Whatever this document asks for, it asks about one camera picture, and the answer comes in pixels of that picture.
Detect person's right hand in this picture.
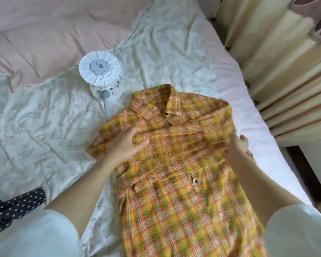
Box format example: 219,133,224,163
225,134,257,166

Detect person's left hand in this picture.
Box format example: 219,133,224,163
106,127,150,169

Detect yellow orange plaid shirt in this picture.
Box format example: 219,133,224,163
86,83,269,257

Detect person's left forearm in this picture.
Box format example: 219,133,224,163
44,156,121,240

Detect person's right forearm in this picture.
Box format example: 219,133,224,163
226,157,303,234

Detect light pink mattress cover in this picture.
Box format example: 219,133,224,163
197,6,320,210

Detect cream pleated curtain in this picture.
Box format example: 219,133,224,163
213,0,321,147

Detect white round desk lamp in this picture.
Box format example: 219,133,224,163
78,51,125,122

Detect pale floral bed sheet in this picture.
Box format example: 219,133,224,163
0,0,224,257

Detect person's white right sleeve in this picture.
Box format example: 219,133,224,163
264,203,321,257

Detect person's white sleeve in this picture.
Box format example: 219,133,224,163
264,203,321,257
0,209,83,257

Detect person's white left sleeve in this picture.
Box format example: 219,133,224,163
0,209,83,257

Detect pink quilt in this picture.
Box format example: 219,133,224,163
0,0,157,92

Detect navy polka dot fabric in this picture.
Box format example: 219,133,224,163
0,187,47,238

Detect pink floral curtain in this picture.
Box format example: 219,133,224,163
290,0,321,45

